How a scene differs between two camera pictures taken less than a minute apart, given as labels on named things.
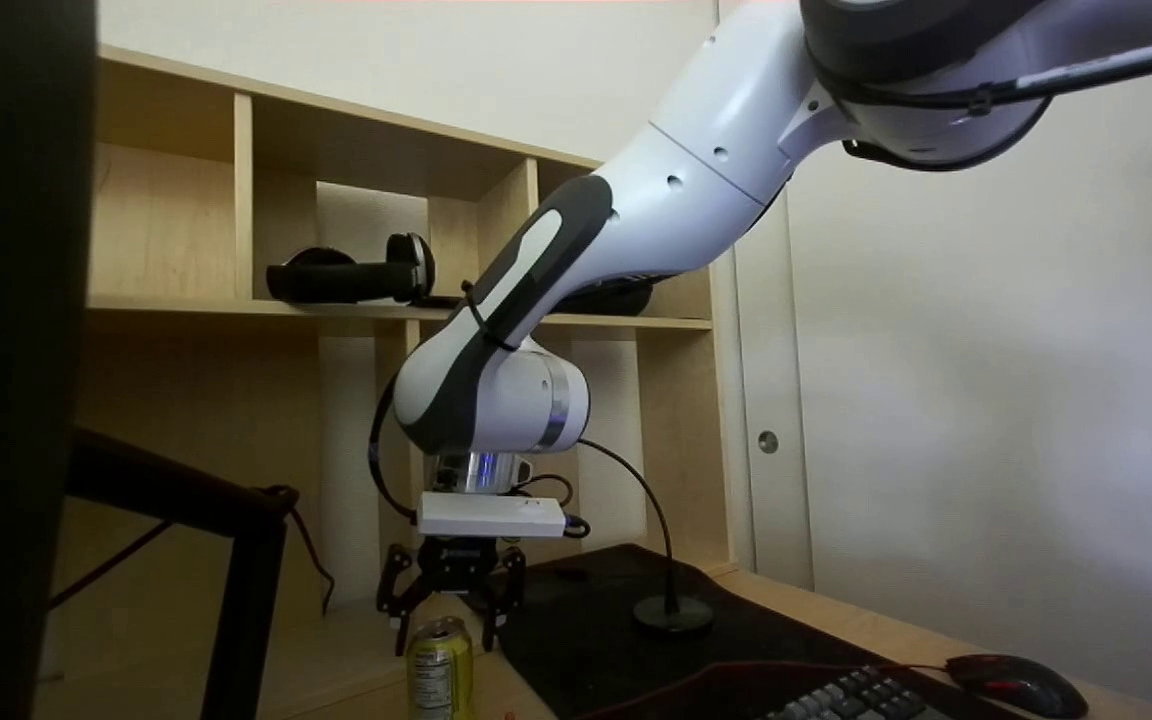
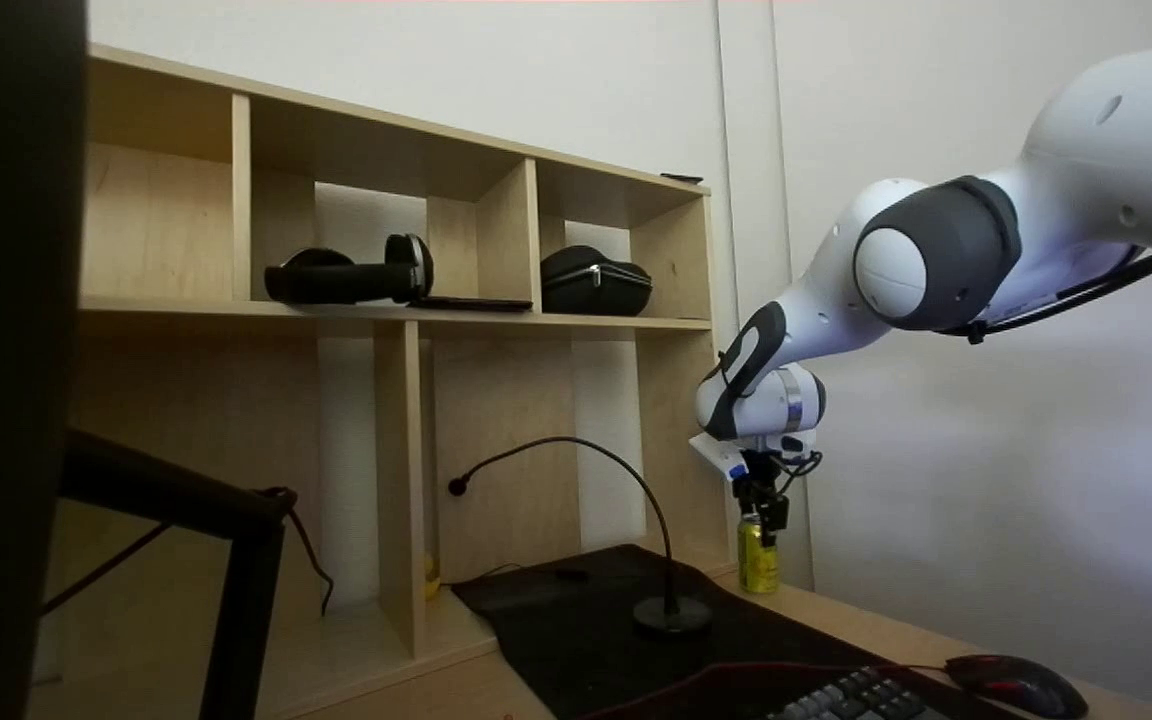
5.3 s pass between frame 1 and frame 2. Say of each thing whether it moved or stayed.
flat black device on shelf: stayed
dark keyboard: stayed
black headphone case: stayed
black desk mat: stayed
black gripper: moved
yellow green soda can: moved
